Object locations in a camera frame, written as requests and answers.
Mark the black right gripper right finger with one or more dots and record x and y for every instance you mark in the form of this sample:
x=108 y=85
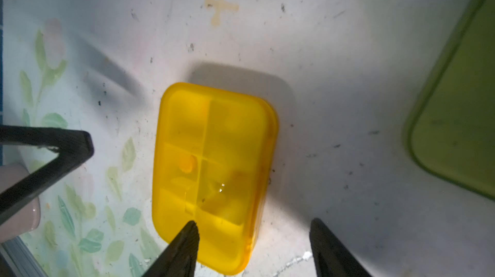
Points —
x=331 y=257

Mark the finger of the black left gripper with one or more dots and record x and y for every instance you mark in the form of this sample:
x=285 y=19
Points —
x=73 y=148

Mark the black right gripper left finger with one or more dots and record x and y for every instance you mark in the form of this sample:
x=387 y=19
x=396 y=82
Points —
x=180 y=257

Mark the small orange pillbox front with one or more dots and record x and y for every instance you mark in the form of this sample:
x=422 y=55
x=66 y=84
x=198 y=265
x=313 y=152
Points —
x=213 y=155

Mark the green pillbox sideways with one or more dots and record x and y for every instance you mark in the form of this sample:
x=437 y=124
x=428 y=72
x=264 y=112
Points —
x=450 y=130

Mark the pink pencil cup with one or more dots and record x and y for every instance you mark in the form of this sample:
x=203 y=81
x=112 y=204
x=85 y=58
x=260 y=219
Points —
x=24 y=216

